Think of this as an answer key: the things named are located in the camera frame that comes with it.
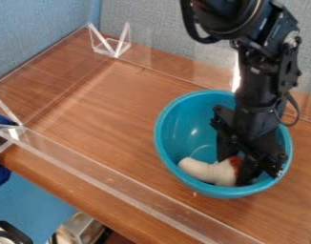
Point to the clear acrylic left bracket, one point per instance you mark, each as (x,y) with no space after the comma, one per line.
(11,127)

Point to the clear acrylic front barrier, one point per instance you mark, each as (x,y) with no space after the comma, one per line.
(140,212)

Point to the clear acrylic corner bracket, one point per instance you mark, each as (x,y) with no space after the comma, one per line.
(106,45)

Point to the blue plastic bowl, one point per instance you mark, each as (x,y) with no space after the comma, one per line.
(206,153)

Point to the clear acrylic back barrier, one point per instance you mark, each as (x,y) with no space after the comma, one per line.
(201,73)

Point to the black white object below table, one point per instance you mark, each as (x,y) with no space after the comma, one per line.
(13,235)

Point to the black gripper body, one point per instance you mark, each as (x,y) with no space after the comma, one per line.
(264,147)

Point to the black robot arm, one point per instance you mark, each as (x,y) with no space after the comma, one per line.
(262,31)

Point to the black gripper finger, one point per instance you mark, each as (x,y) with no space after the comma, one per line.
(250,170)
(228,145)

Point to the clear acrylic barrier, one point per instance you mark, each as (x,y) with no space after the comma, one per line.
(201,73)
(140,212)

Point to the white brown toy mushroom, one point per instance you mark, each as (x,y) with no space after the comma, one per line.
(221,173)

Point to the clear box below table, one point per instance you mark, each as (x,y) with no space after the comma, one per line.
(80,230)

